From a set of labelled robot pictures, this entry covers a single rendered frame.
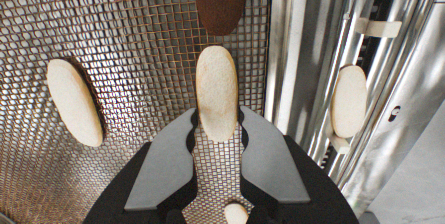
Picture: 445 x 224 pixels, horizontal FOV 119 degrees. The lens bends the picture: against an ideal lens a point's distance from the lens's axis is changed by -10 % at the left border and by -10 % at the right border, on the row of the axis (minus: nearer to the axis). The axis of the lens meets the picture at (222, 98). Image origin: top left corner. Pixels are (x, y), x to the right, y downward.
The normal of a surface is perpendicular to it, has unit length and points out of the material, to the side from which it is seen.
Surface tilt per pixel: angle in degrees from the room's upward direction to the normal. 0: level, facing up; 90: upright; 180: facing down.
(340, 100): 21
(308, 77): 0
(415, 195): 0
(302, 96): 0
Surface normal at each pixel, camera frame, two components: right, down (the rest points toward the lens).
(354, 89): -0.23, 0.33
